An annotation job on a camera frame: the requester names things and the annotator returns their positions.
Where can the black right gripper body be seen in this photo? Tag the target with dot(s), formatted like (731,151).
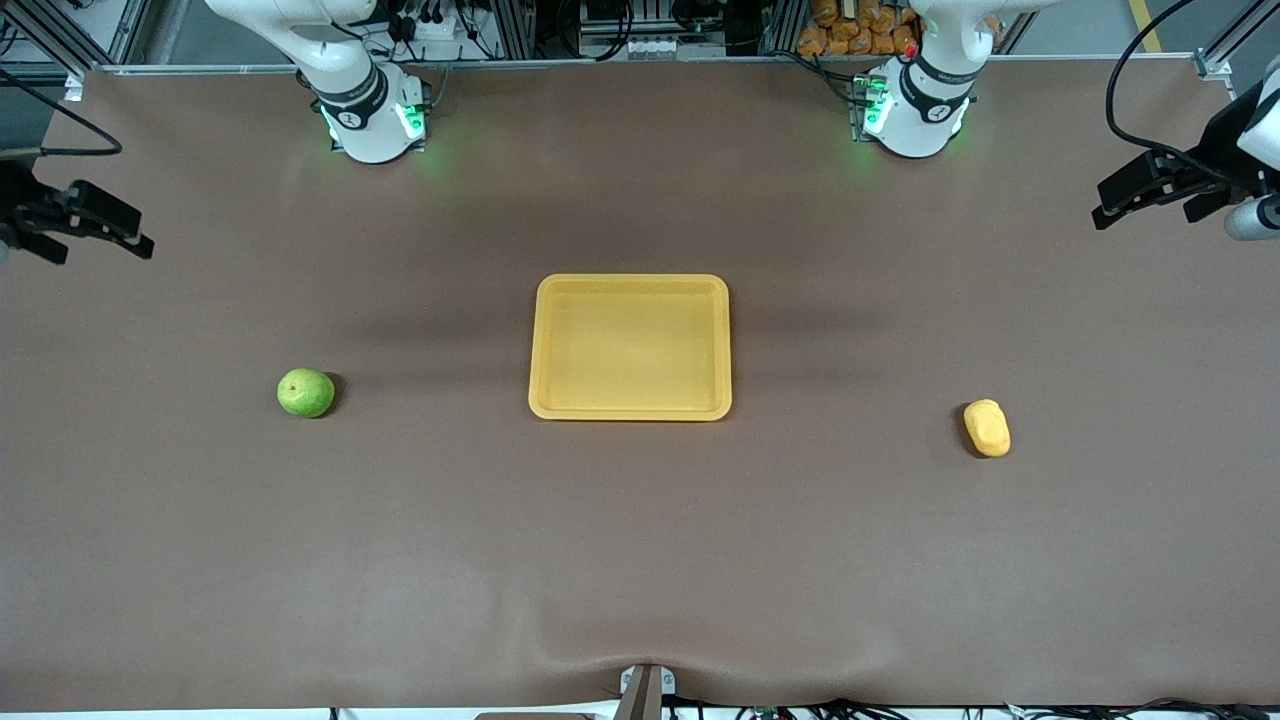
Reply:
(22,203)

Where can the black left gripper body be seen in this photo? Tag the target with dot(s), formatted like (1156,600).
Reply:
(1203,166)

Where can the green apple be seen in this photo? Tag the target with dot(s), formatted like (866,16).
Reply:
(305,393)

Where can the yellow potato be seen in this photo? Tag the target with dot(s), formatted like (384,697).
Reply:
(987,428)

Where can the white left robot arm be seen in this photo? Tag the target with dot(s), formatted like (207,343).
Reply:
(915,115)

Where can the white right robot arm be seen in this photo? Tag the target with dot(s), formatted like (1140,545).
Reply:
(370,120)

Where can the yellow rectangular plastic tray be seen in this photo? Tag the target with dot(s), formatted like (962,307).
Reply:
(630,350)

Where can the orange snack bag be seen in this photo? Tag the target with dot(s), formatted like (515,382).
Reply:
(824,10)
(810,41)
(905,39)
(860,41)

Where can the white power strip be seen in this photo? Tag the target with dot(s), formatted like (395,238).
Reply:
(440,28)

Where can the large table cover mat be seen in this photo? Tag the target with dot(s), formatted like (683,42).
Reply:
(640,560)

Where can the slanted aluminium frame strut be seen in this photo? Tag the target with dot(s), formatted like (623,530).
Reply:
(60,40)
(1225,52)

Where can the upright aluminium frame post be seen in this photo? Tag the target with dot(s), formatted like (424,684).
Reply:
(512,25)
(782,25)

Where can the horizontal aluminium frame rail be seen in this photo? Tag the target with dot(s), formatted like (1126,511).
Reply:
(650,62)

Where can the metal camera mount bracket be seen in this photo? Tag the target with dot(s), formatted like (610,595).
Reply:
(646,692)

